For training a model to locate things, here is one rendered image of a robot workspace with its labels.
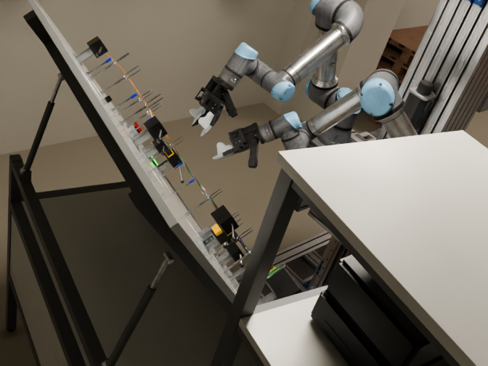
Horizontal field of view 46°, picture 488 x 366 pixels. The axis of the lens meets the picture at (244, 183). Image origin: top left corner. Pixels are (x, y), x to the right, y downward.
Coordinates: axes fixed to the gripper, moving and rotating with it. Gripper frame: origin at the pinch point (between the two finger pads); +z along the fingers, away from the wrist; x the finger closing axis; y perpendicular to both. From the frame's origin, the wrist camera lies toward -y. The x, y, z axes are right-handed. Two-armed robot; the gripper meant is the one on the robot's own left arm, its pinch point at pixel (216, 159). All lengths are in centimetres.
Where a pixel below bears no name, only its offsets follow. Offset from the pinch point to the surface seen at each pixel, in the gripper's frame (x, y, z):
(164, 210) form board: 116, -18, -11
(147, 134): 71, 5, 0
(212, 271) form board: 103, -33, -12
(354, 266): 103, -41, -39
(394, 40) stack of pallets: -318, 74, -128
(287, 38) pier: -270, 102, -40
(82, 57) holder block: 60, 36, 14
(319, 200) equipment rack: 126, -26, -39
